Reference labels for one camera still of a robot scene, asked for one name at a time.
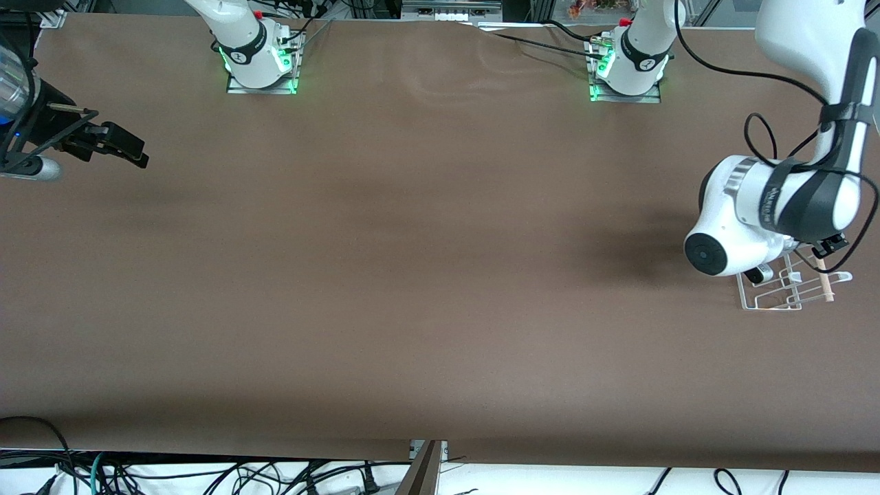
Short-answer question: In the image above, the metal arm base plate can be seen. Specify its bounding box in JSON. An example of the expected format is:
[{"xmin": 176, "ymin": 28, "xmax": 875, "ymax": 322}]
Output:
[
  {"xmin": 584, "ymin": 38, "xmax": 662, "ymax": 104},
  {"xmin": 226, "ymin": 31, "xmax": 305, "ymax": 95}
]

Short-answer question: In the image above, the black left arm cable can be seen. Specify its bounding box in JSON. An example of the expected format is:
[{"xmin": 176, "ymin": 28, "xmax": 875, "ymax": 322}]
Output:
[{"xmin": 672, "ymin": 0, "xmax": 880, "ymax": 274}]

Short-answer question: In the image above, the black looped floor cable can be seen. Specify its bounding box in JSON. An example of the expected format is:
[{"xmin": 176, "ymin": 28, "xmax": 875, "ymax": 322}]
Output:
[{"xmin": 0, "ymin": 415, "xmax": 73, "ymax": 495}]

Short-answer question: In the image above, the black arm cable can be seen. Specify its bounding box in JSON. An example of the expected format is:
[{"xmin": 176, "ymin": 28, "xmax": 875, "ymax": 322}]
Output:
[
  {"xmin": 0, "ymin": 34, "xmax": 100, "ymax": 174},
  {"xmin": 672, "ymin": 0, "xmax": 880, "ymax": 274}
]

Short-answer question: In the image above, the grey device with ports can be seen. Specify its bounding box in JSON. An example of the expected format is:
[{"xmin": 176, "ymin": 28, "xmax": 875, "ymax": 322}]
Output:
[{"xmin": 401, "ymin": 0, "xmax": 504, "ymax": 23}]

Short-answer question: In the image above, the black cable on table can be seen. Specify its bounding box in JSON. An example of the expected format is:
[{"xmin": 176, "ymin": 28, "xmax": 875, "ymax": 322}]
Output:
[{"xmin": 474, "ymin": 19, "xmax": 613, "ymax": 61}]

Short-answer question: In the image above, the brown table cover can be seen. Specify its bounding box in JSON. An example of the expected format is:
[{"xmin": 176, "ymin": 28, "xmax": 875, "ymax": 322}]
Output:
[{"xmin": 0, "ymin": 14, "xmax": 880, "ymax": 474}]

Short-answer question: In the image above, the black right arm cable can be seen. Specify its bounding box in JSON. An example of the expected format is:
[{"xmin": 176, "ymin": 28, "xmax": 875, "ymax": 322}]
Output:
[{"xmin": 0, "ymin": 34, "xmax": 100, "ymax": 174}]

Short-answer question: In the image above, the white wire cup rack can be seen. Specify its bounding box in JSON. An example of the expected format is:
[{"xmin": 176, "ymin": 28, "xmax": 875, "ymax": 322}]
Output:
[{"xmin": 736, "ymin": 247, "xmax": 854, "ymax": 311}]

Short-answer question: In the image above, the teal cable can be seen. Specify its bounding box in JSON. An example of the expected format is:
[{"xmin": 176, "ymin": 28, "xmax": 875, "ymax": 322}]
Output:
[{"xmin": 89, "ymin": 450, "xmax": 114, "ymax": 495}]

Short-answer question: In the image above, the metal frame post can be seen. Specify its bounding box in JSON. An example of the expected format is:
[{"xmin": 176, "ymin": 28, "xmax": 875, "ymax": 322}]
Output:
[{"xmin": 397, "ymin": 440, "xmax": 449, "ymax": 495}]

